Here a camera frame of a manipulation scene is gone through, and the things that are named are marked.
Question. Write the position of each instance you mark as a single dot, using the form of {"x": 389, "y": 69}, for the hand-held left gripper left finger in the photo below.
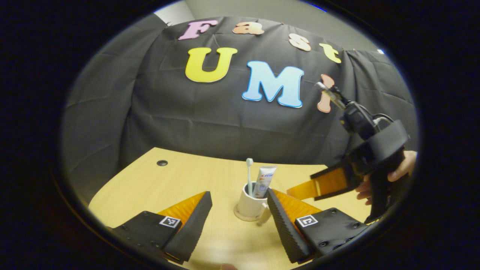
{"x": 191, "y": 228}

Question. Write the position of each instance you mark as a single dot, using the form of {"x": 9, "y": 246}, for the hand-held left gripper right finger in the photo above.
{"x": 285, "y": 230}

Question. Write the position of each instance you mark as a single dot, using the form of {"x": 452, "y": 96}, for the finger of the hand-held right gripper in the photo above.
{"x": 333, "y": 182}
{"x": 303, "y": 190}

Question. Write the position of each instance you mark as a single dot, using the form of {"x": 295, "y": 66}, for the white toothpaste tube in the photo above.
{"x": 265, "y": 180}

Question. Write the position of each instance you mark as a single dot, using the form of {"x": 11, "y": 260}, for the round wooden coaster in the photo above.
{"x": 240, "y": 216}

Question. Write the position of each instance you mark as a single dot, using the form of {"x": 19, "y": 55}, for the pale green toothbrush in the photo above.
{"x": 249, "y": 172}

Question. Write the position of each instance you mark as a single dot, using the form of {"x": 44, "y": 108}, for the wooden desktop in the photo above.
{"x": 180, "y": 180}

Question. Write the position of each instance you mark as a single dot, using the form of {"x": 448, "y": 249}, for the black backdrop cloth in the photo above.
{"x": 187, "y": 120}

